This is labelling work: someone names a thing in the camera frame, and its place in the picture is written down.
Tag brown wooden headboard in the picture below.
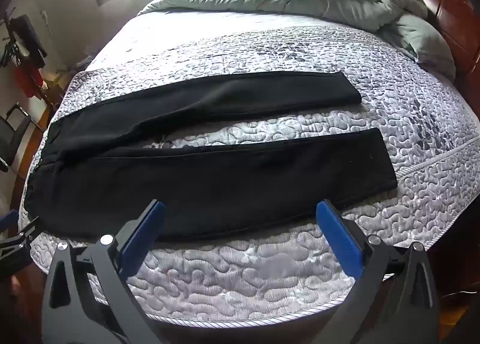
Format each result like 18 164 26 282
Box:
349 0 480 135

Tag red hanging garment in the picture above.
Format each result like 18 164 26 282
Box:
13 64 44 99

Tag grey quilted bed mattress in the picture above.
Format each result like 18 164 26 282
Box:
20 10 480 330

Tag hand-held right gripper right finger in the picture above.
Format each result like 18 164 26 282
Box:
317 199 439 344

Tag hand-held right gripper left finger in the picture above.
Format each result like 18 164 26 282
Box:
39 199 165 344

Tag black pants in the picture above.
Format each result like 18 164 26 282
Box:
24 70 398 243

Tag black chair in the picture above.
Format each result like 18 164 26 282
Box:
0 104 32 174

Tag dark hanging garment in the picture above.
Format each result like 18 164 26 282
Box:
5 14 47 67

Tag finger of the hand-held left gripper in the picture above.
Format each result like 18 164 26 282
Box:
0 209 42 266

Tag beige cardboard box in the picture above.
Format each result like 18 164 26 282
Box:
41 70 73 105

